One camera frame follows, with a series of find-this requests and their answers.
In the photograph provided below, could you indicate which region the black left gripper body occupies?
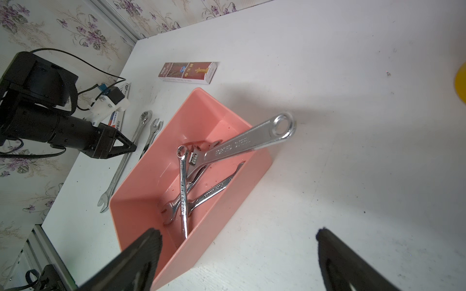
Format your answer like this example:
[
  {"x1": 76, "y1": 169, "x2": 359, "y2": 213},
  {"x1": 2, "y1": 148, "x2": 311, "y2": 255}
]
[{"x1": 83, "y1": 123, "x2": 137, "y2": 159}]

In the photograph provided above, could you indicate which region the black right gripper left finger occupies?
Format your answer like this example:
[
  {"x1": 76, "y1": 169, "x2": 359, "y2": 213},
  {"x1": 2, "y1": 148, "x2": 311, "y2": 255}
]
[{"x1": 78, "y1": 228, "x2": 163, "y2": 291}]

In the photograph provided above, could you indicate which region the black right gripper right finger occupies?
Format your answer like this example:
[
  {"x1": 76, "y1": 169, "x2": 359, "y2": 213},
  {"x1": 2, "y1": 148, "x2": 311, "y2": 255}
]
[{"x1": 316, "y1": 228, "x2": 398, "y2": 291}]

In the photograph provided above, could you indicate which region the long silver combination wrench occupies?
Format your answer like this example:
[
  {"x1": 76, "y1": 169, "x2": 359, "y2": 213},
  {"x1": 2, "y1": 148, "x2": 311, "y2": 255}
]
[{"x1": 97, "y1": 110, "x2": 152, "y2": 213}]

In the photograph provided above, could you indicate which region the pink plastic storage box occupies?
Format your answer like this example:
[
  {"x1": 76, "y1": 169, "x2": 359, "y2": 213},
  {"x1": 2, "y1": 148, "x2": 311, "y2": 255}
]
[{"x1": 110, "y1": 88, "x2": 273, "y2": 290}]

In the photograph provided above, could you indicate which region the small silver wrench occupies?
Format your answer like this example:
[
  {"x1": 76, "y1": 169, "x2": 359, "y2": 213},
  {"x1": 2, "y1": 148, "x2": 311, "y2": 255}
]
[{"x1": 177, "y1": 145, "x2": 189, "y2": 240}]

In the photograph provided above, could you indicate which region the large silver adjustable wrench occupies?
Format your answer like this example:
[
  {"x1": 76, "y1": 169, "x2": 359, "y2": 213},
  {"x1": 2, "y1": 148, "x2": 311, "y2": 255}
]
[{"x1": 187, "y1": 112, "x2": 297, "y2": 181}]

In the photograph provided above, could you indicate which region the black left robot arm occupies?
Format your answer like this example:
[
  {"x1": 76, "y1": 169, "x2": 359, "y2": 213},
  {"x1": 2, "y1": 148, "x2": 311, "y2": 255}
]
[{"x1": 1, "y1": 52, "x2": 137, "y2": 159}]

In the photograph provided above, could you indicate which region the silver open end wrench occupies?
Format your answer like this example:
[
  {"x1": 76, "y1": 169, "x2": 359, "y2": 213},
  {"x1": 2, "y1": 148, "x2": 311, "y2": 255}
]
[{"x1": 161, "y1": 163, "x2": 212, "y2": 226}]

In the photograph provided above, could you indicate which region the small double open wrench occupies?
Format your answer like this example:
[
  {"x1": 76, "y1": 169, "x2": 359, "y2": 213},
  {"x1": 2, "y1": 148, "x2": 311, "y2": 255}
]
[{"x1": 188, "y1": 161, "x2": 246, "y2": 217}]

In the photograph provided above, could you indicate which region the red rectangular carton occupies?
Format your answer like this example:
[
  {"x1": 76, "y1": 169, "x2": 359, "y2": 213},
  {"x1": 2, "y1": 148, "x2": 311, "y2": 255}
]
[{"x1": 158, "y1": 62, "x2": 217, "y2": 84}]

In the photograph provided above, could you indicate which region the yellow pencil cup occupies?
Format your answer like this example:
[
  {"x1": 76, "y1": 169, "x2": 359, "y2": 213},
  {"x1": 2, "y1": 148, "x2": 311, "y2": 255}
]
[{"x1": 454, "y1": 63, "x2": 466, "y2": 104}]

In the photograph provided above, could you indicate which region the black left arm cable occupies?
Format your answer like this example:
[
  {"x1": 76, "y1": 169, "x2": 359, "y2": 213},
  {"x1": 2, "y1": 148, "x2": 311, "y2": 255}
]
[{"x1": 30, "y1": 47, "x2": 127, "y2": 110}]

